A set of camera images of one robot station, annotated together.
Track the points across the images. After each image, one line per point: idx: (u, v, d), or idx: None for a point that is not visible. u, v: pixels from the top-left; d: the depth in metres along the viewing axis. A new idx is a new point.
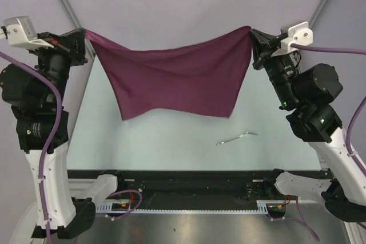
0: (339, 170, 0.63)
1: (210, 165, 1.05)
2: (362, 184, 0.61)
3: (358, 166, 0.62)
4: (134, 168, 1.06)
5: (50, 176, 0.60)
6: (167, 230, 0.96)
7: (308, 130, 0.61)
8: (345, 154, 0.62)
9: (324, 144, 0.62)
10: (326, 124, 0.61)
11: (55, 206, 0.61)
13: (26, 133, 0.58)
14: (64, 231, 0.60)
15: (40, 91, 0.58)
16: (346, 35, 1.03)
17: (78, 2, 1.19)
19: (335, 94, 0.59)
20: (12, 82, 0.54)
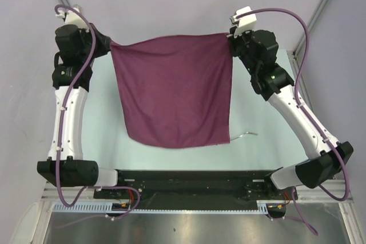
0: (294, 123, 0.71)
1: (210, 166, 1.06)
2: (312, 133, 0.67)
3: (308, 118, 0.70)
4: (133, 168, 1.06)
5: (70, 108, 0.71)
6: (167, 231, 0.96)
7: (262, 86, 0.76)
8: (293, 105, 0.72)
9: (274, 95, 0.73)
10: (277, 79, 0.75)
11: (69, 136, 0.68)
13: (60, 75, 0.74)
14: (71, 161, 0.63)
15: (78, 44, 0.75)
16: (349, 36, 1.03)
17: (81, 3, 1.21)
19: (271, 48, 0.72)
20: (64, 32, 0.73)
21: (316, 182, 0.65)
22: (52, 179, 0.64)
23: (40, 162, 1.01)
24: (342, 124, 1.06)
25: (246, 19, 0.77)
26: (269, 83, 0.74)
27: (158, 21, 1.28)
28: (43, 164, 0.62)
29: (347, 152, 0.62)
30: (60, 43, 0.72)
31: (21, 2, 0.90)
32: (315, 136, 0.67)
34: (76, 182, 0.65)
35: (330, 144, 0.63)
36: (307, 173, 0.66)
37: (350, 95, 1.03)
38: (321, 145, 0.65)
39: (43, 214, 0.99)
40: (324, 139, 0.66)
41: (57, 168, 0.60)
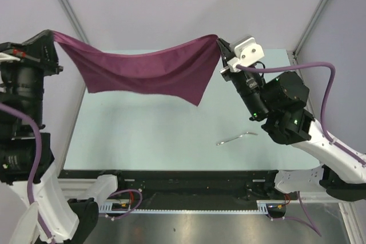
0: (330, 160, 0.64)
1: (210, 166, 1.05)
2: (353, 164, 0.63)
3: (342, 150, 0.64)
4: (134, 168, 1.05)
5: (41, 199, 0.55)
6: (167, 230, 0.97)
7: (286, 135, 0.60)
8: (327, 144, 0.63)
9: (305, 142, 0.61)
10: (299, 124, 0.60)
11: (56, 225, 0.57)
13: (3, 168, 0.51)
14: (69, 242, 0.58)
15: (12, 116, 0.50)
16: (349, 35, 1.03)
17: (80, 3, 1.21)
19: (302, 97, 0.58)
20: None
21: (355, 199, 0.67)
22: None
23: None
24: (341, 124, 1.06)
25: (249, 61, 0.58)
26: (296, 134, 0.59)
27: (158, 22, 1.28)
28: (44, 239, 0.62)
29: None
30: None
31: (20, 3, 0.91)
32: (356, 166, 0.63)
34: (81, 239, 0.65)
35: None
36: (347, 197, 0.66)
37: (350, 95, 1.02)
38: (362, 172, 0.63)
39: None
40: (362, 164, 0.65)
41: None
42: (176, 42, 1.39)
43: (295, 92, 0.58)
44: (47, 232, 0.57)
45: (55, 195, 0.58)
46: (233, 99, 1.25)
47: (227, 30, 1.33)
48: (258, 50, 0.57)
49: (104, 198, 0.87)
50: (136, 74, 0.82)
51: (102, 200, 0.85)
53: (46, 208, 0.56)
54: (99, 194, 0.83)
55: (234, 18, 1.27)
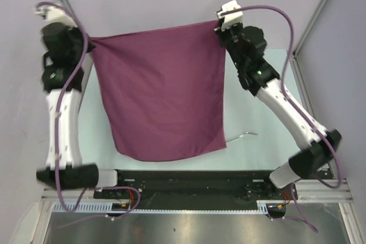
0: (282, 115, 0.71)
1: (210, 166, 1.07)
2: (301, 123, 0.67)
3: (295, 109, 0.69)
4: (133, 168, 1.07)
5: (66, 112, 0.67)
6: (167, 230, 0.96)
7: (249, 83, 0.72)
8: (282, 99, 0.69)
9: (263, 92, 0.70)
10: (265, 75, 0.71)
11: (66, 142, 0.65)
13: (50, 79, 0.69)
14: (71, 170, 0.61)
15: (66, 45, 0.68)
16: (349, 35, 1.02)
17: (80, 3, 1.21)
19: (261, 45, 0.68)
20: (48, 35, 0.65)
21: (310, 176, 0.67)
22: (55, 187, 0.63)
23: (39, 162, 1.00)
24: (342, 125, 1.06)
25: (230, 16, 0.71)
26: (259, 82, 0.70)
27: (158, 22, 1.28)
28: (41, 173, 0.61)
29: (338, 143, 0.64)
30: (46, 43, 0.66)
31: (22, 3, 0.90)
32: (305, 127, 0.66)
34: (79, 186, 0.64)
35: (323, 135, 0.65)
36: (301, 164, 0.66)
37: (350, 95, 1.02)
38: (315, 135, 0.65)
39: (43, 213, 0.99)
40: (313, 128, 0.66)
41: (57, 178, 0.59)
42: None
43: (249, 36, 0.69)
44: (55, 149, 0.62)
45: (74, 120, 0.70)
46: (232, 99, 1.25)
47: None
48: (237, 16, 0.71)
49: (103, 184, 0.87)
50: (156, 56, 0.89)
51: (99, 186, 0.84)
53: (65, 122, 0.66)
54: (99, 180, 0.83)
55: None
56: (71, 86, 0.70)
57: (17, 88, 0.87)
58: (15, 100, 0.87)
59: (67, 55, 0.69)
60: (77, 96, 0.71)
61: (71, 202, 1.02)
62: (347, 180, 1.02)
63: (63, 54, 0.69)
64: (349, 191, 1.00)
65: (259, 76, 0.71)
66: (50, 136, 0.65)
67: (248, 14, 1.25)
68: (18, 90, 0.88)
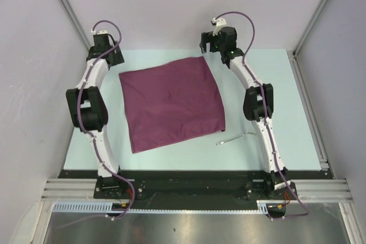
0: (242, 76, 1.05)
1: (210, 166, 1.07)
2: (247, 76, 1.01)
3: (248, 71, 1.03)
4: (133, 168, 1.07)
5: (96, 68, 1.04)
6: (167, 230, 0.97)
7: (225, 59, 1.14)
8: (240, 64, 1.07)
9: (232, 63, 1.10)
10: (236, 54, 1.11)
11: (94, 79, 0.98)
13: (92, 54, 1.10)
14: (92, 91, 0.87)
15: (102, 42, 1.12)
16: (349, 35, 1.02)
17: (80, 3, 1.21)
19: (230, 32, 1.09)
20: (96, 38, 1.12)
21: (255, 117, 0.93)
22: (72, 109, 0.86)
23: (39, 162, 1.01)
24: (342, 124, 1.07)
25: (219, 23, 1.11)
26: (229, 56, 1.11)
27: (158, 21, 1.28)
28: (71, 92, 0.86)
29: (269, 88, 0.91)
30: (95, 36, 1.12)
31: (23, 3, 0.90)
32: (250, 78, 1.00)
34: (93, 118, 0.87)
35: (259, 83, 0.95)
36: (247, 108, 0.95)
37: (351, 94, 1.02)
38: (254, 84, 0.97)
39: (43, 213, 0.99)
40: (255, 80, 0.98)
41: (80, 94, 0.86)
42: (176, 41, 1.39)
43: (224, 29, 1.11)
44: (86, 78, 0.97)
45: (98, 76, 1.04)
46: (232, 99, 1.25)
47: None
48: (219, 24, 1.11)
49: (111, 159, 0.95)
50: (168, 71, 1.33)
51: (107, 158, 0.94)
53: (94, 72, 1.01)
54: (103, 150, 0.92)
55: (234, 18, 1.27)
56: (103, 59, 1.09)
57: (17, 88, 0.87)
58: (15, 100, 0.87)
59: (103, 42, 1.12)
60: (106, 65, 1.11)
61: (71, 202, 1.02)
62: (347, 180, 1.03)
63: (100, 42, 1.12)
64: (349, 191, 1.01)
65: (231, 54, 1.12)
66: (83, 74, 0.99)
67: (248, 14, 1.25)
68: (19, 91, 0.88)
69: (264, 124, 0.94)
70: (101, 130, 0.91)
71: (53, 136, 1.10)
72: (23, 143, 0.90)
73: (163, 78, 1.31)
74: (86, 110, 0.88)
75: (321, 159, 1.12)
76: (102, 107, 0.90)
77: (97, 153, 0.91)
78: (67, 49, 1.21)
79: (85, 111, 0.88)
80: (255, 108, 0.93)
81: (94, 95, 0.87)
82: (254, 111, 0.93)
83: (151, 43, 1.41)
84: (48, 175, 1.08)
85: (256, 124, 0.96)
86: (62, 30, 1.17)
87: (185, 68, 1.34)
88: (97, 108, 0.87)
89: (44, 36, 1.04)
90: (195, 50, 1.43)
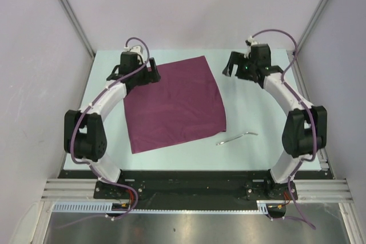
0: (281, 99, 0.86)
1: (209, 166, 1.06)
2: (290, 98, 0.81)
3: (289, 90, 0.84)
4: (134, 168, 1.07)
5: (112, 92, 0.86)
6: (167, 230, 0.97)
7: (258, 76, 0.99)
8: (278, 83, 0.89)
9: (267, 82, 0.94)
10: (271, 71, 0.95)
11: (102, 104, 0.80)
13: (114, 74, 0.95)
14: (94, 119, 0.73)
15: (128, 60, 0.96)
16: (350, 35, 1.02)
17: (80, 3, 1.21)
19: (263, 49, 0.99)
20: (123, 56, 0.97)
21: (297, 151, 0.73)
22: (67, 132, 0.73)
23: (39, 162, 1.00)
24: (342, 124, 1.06)
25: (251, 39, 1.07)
26: (263, 73, 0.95)
27: (158, 22, 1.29)
28: (70, 113, 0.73)
29: (321, 113, 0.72)
30: (122, 55, 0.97)
31: (23, 4, 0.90)
32: (292, 100, 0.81)
34: (87, 149, 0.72)
35: (305, 104, 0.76)
36: (289, 139, 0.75)
37: (350, 94, 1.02)
38: (299, 106, 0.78)
39: (43, 213, 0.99)
40: (299, 100, 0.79)
41: (81, 118, 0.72)
42: (176, 41, 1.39)
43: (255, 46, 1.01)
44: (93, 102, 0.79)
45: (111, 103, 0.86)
46: (232, 99, 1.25)
47: (227, 30, 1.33)
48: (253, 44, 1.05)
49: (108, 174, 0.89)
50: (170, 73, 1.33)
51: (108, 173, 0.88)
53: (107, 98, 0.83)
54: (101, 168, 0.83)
55: (234, 18, 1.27)
56: (124, 83, 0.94)
57: (17, 88, 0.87)
58: (15, 100, 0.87)
59: (129, 63, 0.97)
60: (124, 90, 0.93)
61: (71, 202, 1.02)
62: (347, 180, 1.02)
63: (127, 62, 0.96)
64: (349, 191, 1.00)
65: (267, 71, 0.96)
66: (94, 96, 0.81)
67: (247, 14, 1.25)
68: (19, 91, 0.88)
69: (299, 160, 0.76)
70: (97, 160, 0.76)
71: (53, 136, 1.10)
72: (23, 143, 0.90)
73: (164, 79, 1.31)
74: (82, 136, 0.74)
75: (321, 159, 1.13)
76: (101, 135, 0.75)
77: (94, 171, 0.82)
78: (67, 49, 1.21)
79: (80, 138, 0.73)
80: (301, 138, 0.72)
81: (94, 123, 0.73)
82: (300, 143, 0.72)
83: (151, 44, 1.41)
84: (48, 175, 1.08)
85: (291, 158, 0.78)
86: (62, 31, 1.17)
87: (185, 70, 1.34)
88: (94, 139, 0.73)
89: (45, 36, 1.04)
90: (195, 50, 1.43)
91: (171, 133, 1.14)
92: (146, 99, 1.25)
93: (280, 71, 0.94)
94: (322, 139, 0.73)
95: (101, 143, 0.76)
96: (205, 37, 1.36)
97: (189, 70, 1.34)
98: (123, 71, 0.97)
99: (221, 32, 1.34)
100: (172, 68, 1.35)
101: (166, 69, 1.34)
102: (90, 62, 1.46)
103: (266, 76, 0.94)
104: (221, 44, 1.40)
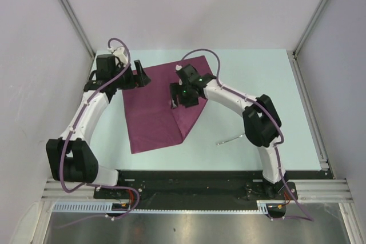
0: (230, 104, 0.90)
1: (210, 166, 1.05)
2: (236, 99, 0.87)
3: (231, 92, 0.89)
4: (134, 168, 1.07)
5: (92, 105, 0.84)
6: (167, 230, 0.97)
7: (197, 91, 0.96)
8: (218, 89, 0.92)
9: (209, 93, 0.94)
10: (206, 80, 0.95)
11: (83, 124, 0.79)
13: (92, 83, 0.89)
14: (78, 147, 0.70)
15: (107, 66, 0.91)
16: (350, 35, 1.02)
17: (80, 4, 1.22)
19: (186, 68, 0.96)
20: (99, 62, 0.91)
21: (265, 140, 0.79)
22: (55, 163, 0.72)
23: (39, 162, 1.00)
24: (342, 124, 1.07)
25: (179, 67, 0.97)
26: (201, 85, 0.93)
27: (158, 22, 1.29)
28: (52, 143, 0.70)
29: (266, 100, 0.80)
30: (98, 60, 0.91)
31: (24, 5, 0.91)
32: (238, 99, 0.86)
34: (78, 176, 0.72)
35: (251, 100, 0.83)
36: (253, 133, 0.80)
37: (351, 94, 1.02)
38: (245, 103, 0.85)
39: (43, 214, 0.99)
40: (245, 98, 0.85)
41: (64, 148, 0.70)
42: (176, 41, 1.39)
43: (180, 70, 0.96)
44: (74, 125, 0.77)
45: (95, 115, 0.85)
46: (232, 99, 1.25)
47: (228, 30, 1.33)
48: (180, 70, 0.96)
49: (108, 179, 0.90)
50: (170, 73, 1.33)
51: (108, 177, 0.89)
53: (86, 115, 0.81)
54: (98, 179, 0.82)
55: (234, 18, 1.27)
56: (103, 91, 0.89)
57: (16, 88, 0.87)
58: (15, 100, 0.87)
59: (107, 67, 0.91)
60: (104, 99, 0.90)
61: (71, 202, 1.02)
62: (347, 180, 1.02)
63: (105, 67, 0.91)
64: (349, 191, 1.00)
65: (201, 82, 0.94)
66: (74, 116, 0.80)
67: (247, 15, 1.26)
68: (19, 90, 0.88)
69: (273, 146, 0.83)
70: (92, 181, 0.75)
71: (53, 136, 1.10)
72: (23, 143, 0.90)
73: (164, 80, 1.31)
74: (71, 162, 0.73)
75: (321, 159, 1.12)
76: (88, 159, 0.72)
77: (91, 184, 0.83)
78: (67, 50, 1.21)
79: (70, 164, 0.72)
80: (263, 127, 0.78)
81: (78, 151, 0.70)
82: (265, 129, 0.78)
83: (151, 44, 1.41)
84: (47, 176, 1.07)
85: (265, 148, 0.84)
86: (62, 31, 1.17)
87: None
88: (82, 166, 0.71)
89: (45, 37, 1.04)
90: (195, 50, 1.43)
91: (170, 134, 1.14)
92: (146, 99, 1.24)
93: (213, 77, 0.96)
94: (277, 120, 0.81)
95: (92, 166, 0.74)
96: (205, 37, 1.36)
97: None
98: (100, 75, 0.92)
99: (221, 32, 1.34)
100: (171, 69, 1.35)
101: (166, 70, 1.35)
102: (90, 62, 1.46)
103: (203, 87, 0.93)
104: (221, 44, 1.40)
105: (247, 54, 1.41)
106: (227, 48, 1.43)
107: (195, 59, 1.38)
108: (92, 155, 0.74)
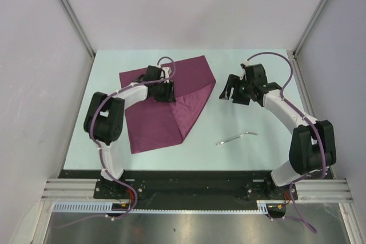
0: (284, 116, 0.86)
1: (209, 166, 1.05)
2: (293, 115, 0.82)
3: (290, 107, 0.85)
4: (133, 168, 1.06)
5: (138, 88, 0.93)
6: (167, 230, 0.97)
7: (256, 95, 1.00)
8: (278, 99, 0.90)
9: (266, 99, 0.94)
10: (270, 88, 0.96)
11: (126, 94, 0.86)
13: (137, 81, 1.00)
14: (117, 103, 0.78)
15: (154, 73, 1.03)
16: (350, 35, 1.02)
17: (80, 4, 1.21)
19: (255, 66, 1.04)
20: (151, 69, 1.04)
21: (306, 170, 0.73)
22: (90, 111, 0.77)
23: (39, 162, 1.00)
24: (341, 124, 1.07)
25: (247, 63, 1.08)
26: (262, 90, 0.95)
27: (158, 21, 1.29)
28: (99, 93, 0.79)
29: (326, 127, 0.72)
30: (149, 67, 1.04)
31: (23, 4, 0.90)
32: (295, 116, 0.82)
34: (104, 130, 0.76)
35: (309, 120, 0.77)
36: (296, 155, 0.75)
37: (351, 94, 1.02)
38: (302, 121, 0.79)
39: (43, 214, 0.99)
40: (302, 116, 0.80)
41: (106, 99, 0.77)
42: (176, 41, 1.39)
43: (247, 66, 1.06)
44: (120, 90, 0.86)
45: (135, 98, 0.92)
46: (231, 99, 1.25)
47: (228, 30, 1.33)
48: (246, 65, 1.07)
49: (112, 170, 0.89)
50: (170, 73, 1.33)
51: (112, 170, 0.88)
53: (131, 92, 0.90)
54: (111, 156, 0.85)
55: (234, 18, 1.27)
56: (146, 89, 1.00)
57: (16, 88, 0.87)
58: (15, 100, 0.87)
59: (154, 73, 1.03)
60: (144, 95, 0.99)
61: (72, 202, 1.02)
62: (347, 180, 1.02)
63: (152, 72, 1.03)
64: (349, 191, 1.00)
65: (263, 88, 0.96)
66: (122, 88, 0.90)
67: (247, 15, 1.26)
68: (18, 90, 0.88)
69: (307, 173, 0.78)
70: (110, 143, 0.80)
71: (53, 136, 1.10)
72: (23, 143, 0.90)
73: None
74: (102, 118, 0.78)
75: None
76: (119, 120, 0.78)
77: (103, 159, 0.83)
78: (67, 50, 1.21)
79: (100, 119, 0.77)
80: (310, 155, 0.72)
81: (116, 107, 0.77)
82: (310, 159, 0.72)
83: (151, 44, 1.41)
84: (48, 175, 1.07)
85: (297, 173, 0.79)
86: (63, 31, 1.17)
87: (185, 70, 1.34)
88: (113, 120, 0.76)
89: (45, 36, 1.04)
90: (195, 50, 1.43)
91: (170, 134, 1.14)
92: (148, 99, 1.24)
93: (278, 87, 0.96)
94: (331, 155, 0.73)
95: (117, 128, 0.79)
96: (205, 36, 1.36)
97: (188, 70, 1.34)
98: (147, 79, 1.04)
99: (221, 32, 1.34)
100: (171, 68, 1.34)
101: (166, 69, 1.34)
102: (90, 63, 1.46)
103: (265, 93, 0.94)
104: (221, 44, 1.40)
105: (246, 55, 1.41)
106: (226, 48, 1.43)
107: (195, 59, 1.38)
108: (121, 119, 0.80)
